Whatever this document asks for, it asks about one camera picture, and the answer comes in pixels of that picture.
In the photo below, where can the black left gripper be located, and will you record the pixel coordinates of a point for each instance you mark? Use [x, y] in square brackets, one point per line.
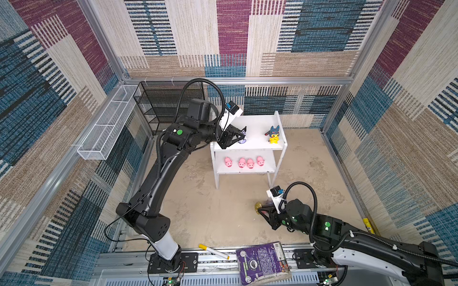
[226, 137]

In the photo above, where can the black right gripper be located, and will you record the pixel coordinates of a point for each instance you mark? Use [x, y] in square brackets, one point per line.
[272, 215]

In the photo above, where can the doll toy figure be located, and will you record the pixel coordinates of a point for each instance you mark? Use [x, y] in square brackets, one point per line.
[257, 207]

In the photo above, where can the pink pig toy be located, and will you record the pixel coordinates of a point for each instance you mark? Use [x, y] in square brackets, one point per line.
[242, 163]
[260, 161]
[228, 162]
[250, 163]

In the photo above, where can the yellow toy figure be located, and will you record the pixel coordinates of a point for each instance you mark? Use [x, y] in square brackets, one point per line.
[273, 134]

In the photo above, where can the black purple Kuromi figurine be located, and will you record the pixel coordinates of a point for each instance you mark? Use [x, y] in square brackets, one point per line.
[243, 140]

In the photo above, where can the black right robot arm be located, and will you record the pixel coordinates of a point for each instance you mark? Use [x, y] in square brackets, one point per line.
[345, 245]

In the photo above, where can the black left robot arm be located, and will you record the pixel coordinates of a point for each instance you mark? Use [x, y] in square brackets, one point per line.
[174, 145]

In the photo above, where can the white two-tier shelf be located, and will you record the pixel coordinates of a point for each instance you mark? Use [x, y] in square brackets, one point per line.
[256, 145]

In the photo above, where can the purple toy package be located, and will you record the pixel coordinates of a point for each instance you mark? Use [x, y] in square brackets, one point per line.
[262, 264]

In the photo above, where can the yellow white marker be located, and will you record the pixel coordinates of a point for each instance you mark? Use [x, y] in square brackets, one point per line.
[214, 252]

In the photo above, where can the yellow small bottle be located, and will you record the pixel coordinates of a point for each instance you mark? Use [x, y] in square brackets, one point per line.
[368, 225]

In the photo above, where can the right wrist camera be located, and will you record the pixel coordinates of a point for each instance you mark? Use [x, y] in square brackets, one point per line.
[276, 194]

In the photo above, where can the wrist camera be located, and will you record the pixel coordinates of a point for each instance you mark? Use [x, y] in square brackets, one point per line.
[276, 194]
[231, 112]

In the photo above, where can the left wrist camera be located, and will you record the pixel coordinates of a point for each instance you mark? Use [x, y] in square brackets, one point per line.
[231, 112]

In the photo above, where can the black wire mesh shelf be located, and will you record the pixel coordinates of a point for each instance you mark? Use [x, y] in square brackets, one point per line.
[158, 101]

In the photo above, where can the white wire mesh basket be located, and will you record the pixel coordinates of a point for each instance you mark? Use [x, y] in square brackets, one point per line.
[102, 137]

